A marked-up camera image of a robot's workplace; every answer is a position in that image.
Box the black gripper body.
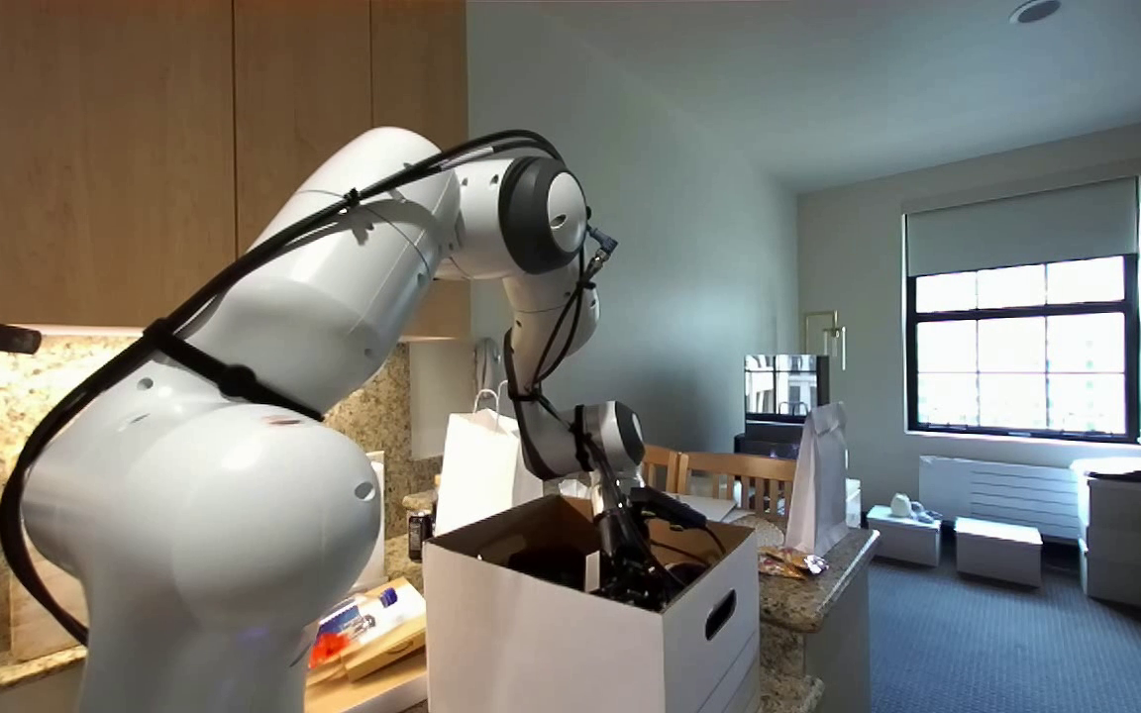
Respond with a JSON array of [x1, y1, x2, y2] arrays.
[[598, 489, 661, 576]]

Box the yellow and white package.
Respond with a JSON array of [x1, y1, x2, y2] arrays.
[[307, 582, 427, 674]]

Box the white cardboard storage box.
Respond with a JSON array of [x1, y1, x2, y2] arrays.
[[418, 490, 760, 713]]

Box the wooden chair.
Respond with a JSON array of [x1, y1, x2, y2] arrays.
[[640, 445, 689, 501], [681, 448, 798, 522]]

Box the tall narrow white bag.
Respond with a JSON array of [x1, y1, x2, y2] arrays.
[[783, 402, 854, 553]]

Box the white square ottoman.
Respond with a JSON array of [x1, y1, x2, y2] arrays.
[[863, 490, 946, 571], [952, 516, 1044, 589]]

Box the wooden cutting board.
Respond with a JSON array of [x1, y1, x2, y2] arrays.
[[300, 649, 433, 713]]

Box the white radiator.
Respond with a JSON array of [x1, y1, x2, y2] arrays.
[[913, 450, 1082, 542]]

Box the black framed window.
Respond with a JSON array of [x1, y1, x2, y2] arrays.
[[903, 252, 1141, 448]]

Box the white side cabinet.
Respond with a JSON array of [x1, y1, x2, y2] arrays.
[[1074, 456, 1141, 610]]

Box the white roller blind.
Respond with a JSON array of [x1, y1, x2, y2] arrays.
[[899, 173, 1141, 280]]

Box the round ceiling light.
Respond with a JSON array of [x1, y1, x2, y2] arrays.
[[1007, 0, 1065, 27]]

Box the white paper bag with handles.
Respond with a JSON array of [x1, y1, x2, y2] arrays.
[[433, 383, 546, 539]]

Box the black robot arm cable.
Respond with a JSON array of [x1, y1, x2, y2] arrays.
[[0, 126, 731, 649]]

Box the wooden wall cabinets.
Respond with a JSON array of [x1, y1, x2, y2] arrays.
[[0, 0, 472, 333]]

